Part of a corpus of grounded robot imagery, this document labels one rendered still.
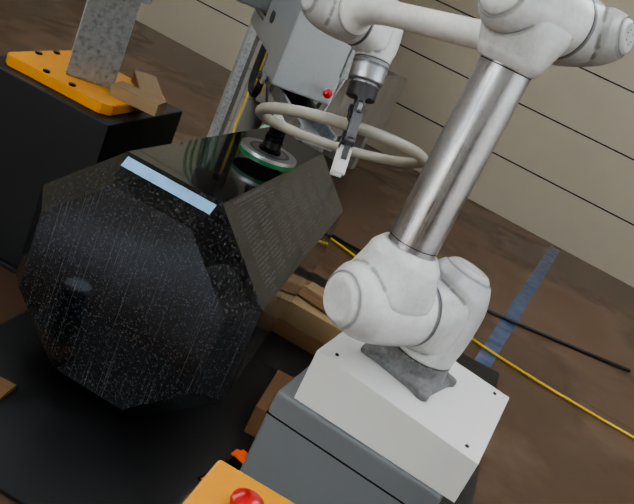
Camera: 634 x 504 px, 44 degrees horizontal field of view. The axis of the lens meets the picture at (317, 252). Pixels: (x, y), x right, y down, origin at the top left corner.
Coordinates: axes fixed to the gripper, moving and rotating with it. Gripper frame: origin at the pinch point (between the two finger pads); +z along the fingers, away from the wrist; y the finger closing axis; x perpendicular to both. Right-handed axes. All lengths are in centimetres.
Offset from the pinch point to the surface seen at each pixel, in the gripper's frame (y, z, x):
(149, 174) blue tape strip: 49, 15, 50
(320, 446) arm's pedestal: -29, 60, -11
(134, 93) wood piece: 119, -14, 75
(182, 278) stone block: 45, 42, 31
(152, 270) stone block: 49, 43, 41
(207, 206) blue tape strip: 44, 19, 31
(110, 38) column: 121, -32, 91
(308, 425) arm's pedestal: -28, 57, -8
